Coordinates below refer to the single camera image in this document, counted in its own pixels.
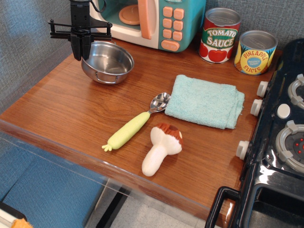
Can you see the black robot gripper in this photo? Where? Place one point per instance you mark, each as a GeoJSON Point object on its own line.
{"type": "Point", "coordinates": [81, 24]}

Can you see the stainless steel pot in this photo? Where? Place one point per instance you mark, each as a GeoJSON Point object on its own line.
{"type": "Point", "coordinates": [108, 63]}

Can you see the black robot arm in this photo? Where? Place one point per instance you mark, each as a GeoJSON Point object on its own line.
{"type": "Point", "coordinates": [80, 29]}

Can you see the toy microwave teal white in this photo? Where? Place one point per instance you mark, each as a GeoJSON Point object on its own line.
{"type": "Point", "coordinates": [168, 25]}

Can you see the plush white brown mushroom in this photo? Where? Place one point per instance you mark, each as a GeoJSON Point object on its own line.
{"type": "Point", "coordinates": [166, 140]}

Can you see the tomato sauce can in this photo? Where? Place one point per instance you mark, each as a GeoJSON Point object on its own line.
{"type": "Point", "coordinates": [220, 30]}

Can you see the teal folded cloth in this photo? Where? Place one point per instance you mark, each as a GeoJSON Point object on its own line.
{"type": "Point", "coordinates": [205, 103]}

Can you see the pineapple slices can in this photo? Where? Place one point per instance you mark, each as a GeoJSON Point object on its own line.
{"type": "Point", "coordinates": [255, 52]}

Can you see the orange black object corner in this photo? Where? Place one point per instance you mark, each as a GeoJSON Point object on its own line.
{"type": "Point", "coordinates": [12, 218]}

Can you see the black toy stove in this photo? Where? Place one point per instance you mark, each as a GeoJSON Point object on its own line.
{"type": "Point", "coordinates": [271, 194]}

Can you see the spoon with green handle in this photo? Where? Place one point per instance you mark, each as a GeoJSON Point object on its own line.
{"type": "Point", "coordinates": [126, 132]}

